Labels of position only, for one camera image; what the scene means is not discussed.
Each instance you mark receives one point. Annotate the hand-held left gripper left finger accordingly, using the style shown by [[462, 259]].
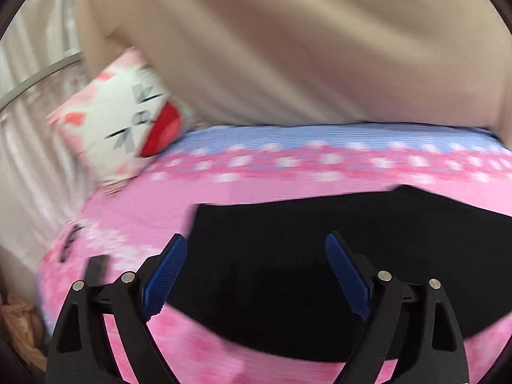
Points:
[[166, 276]]

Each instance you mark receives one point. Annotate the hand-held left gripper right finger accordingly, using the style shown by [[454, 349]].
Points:
[[346, 276]]

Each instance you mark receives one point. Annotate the black pants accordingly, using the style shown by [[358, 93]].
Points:
[[272, 248]]

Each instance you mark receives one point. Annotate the pink floral bed sheet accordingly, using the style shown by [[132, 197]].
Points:
[[160, 208]]

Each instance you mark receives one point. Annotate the brown paper bag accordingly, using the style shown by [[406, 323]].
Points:
[[20, 324]]

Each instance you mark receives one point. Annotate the cat print pillow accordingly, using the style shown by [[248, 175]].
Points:
[[120, 128]]

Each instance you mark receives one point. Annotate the white curtain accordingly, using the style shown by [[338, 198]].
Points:
[[36, 160]]

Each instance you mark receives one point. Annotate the beige curtain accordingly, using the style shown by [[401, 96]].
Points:
[[300, 48]]

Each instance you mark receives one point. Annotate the metal curtain rod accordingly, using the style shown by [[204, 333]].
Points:
[[36, 78]]

